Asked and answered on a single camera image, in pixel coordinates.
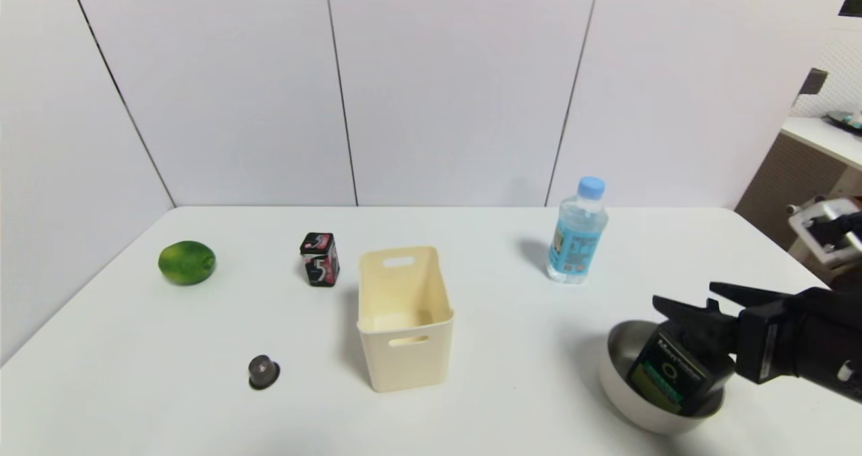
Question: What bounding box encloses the white pegboard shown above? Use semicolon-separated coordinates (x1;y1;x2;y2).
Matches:
791;28;862;121

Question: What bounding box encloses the dark plate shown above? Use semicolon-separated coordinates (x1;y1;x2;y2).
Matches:
827;109;862;132

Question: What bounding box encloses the white side desk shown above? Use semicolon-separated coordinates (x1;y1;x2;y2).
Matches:
780;116;862;172

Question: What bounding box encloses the grey block on pegboard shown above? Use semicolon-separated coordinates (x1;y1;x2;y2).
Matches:
797;68;828;97

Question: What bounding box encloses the black red gum box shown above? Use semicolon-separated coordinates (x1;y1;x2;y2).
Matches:
300;232;341;288

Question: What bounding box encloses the black pump bottle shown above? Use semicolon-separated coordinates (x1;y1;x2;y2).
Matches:
626;335;710;418

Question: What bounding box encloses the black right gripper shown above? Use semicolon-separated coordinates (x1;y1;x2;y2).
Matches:
652;282;862;403

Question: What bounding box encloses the green lime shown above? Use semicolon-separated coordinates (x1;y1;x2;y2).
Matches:
158;240;217;286

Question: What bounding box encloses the clear water bottle blue cap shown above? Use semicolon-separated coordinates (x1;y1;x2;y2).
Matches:
546;176;609;285

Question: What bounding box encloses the brown side panel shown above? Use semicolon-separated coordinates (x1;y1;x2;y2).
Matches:
734;133;851;252

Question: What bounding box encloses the beige brown bowl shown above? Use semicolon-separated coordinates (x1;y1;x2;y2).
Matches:
598;319;727;436

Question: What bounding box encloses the cream plastic basket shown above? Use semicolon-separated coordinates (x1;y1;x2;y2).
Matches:
357;245;455;393

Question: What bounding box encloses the dark coffee capsule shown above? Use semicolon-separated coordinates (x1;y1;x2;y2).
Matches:
248;354;281;391

